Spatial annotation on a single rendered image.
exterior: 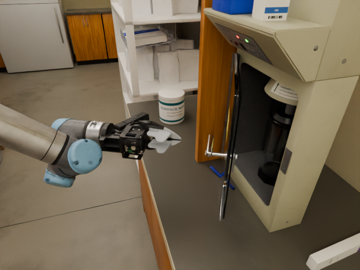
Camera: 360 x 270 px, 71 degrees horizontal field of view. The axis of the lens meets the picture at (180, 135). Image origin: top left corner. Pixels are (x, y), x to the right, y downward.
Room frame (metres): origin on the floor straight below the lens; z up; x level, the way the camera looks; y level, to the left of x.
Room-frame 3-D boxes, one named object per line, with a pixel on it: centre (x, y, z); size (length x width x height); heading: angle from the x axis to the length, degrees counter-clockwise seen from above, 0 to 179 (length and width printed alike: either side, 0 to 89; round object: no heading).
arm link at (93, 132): (0.61, 0.23, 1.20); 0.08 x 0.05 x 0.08; 170
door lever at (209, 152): (0.55, -0.10, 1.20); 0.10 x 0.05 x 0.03; 170
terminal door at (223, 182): (0.62, -0.14, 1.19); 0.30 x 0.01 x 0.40; 170
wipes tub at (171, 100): (1.17, 0.04, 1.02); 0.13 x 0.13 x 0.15
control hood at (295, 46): (0.61, -0.16, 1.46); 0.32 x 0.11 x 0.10; 17
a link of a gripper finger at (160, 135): (0.57, 0.05, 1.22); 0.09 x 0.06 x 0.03; 80
